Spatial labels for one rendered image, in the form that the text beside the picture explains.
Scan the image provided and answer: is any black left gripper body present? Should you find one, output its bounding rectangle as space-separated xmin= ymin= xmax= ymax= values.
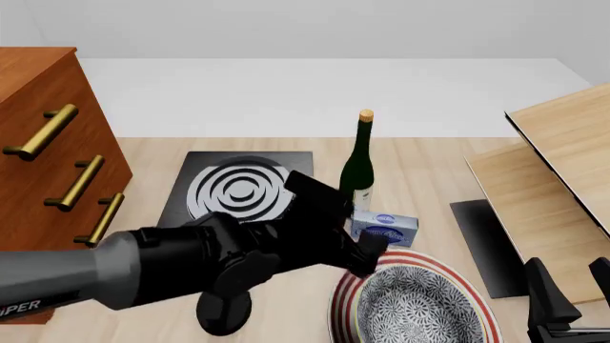
xmin=280 ymin=170 xmax=357 ymax=268

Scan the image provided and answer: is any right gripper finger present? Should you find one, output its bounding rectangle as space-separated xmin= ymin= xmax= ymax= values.
xmin=587 ymin=255 xmax=610 ymax=288
xmin=524 ymin=256 xmax=583 ymax=332

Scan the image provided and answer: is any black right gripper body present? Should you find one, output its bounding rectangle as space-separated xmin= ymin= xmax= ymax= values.
xmin=526 ymin=320 xmax=610 ymax=343

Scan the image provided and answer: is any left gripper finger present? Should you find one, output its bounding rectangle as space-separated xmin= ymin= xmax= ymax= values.
xmin=351 ymin=233 xmax=389 ymax=280

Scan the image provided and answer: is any black patterned bowl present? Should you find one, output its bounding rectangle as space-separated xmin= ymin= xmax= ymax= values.
xmin=356 ymin=263 xmax=488 ymax=343

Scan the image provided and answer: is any white plate with red rings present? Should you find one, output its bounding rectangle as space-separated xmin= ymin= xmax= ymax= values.
xmin=327 ymin=249 xmax=504 ymax=343

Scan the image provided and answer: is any flat black stove plate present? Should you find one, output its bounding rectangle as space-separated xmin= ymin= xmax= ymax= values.
xmin=156 ymin=151 xmax=315 ymax=230

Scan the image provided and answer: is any blue cream cheese box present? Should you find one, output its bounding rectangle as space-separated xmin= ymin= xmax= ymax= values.
xmin=350 ymin=209 xmax=420 ymax=249

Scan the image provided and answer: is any dark green wine bottle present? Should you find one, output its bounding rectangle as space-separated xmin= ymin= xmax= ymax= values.
xmin=338 ymin=109 xmax=376 ymax=216

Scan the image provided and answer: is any pale wooden rack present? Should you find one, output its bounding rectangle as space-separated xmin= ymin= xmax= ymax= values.
xmin=449 ymin=81 xmax=610 ymax=307

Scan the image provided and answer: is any brown wooden cabinet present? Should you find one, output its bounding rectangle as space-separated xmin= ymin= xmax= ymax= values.
xmin=0 ymin=46 xmax=134 ymax=325

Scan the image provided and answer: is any long brass cabinet handle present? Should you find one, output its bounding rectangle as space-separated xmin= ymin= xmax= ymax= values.
xmin=43 ymin=154 xmax=106 ymax=213
xmin=2 ymin=103 xmax=80 ymax=163
xmin=72 ymin=192 xmax=126 ymax=249

